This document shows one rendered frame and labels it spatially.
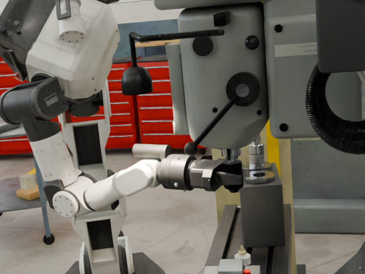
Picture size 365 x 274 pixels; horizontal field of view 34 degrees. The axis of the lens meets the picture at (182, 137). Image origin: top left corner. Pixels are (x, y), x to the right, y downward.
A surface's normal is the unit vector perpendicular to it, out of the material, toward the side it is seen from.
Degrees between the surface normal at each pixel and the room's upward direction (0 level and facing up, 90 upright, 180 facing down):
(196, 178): 90
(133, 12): 90
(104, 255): 27
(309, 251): 0
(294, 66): 90
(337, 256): 0
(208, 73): 90
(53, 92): 82
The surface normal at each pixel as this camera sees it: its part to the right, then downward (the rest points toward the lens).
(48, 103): 0.83, -0.10
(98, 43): 0.70, 0.03
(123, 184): -0.43, 0.31
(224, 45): -0.18, 0.25
